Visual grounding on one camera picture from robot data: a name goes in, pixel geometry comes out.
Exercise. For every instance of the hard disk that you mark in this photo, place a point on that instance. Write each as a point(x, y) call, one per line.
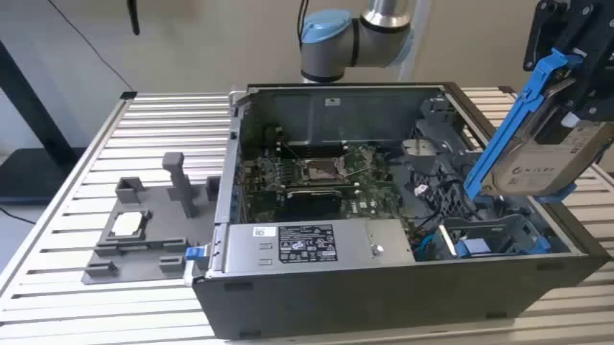
point(542, 158)

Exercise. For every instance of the CPU socket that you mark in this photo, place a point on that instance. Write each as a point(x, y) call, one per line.
point(321, 168)

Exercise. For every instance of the black hanging antenna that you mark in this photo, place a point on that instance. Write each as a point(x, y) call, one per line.
point(134, 18)

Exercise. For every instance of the grey parts rack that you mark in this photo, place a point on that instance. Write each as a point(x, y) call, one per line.
point(158, 230)

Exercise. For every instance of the black open PC case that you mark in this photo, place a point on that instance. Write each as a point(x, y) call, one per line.
point(365, 305)

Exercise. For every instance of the grey disk bay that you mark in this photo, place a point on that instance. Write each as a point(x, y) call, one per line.
point(485, 233)

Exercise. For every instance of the black monitor stand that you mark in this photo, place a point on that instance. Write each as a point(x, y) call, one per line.
point(28, 143)

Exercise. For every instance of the silver power supply unit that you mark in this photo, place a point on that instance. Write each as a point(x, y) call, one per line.
point(311, 248)

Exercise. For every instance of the grey drive cage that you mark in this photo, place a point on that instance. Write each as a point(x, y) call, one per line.
point(434, 154)

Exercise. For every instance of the green RAM stick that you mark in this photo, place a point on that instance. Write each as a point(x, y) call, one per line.
point(144, 246)

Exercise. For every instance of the green motherboard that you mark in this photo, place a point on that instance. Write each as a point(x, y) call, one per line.
point(369, 201)

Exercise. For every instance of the silver CPU chip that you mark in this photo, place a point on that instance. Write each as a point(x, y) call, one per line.
point(127, 223)

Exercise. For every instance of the blue case latch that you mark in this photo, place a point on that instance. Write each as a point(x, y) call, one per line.
point(193, 253)

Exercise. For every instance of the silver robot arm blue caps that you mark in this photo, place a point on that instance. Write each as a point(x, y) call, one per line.
point(335, 43)

